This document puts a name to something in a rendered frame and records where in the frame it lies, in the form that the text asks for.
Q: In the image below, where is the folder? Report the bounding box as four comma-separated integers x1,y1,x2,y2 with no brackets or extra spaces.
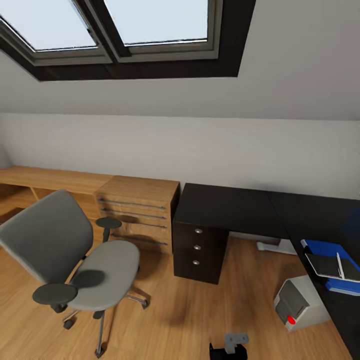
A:
301,239,360,297

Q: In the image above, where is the swivel chair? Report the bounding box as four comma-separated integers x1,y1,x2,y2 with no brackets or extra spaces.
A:
0,189,149,359

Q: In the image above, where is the notebook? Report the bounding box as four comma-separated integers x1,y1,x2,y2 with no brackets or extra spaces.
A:
305,253,360,283

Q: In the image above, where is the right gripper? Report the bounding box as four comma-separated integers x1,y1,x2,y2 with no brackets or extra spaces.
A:
209,343,247,360

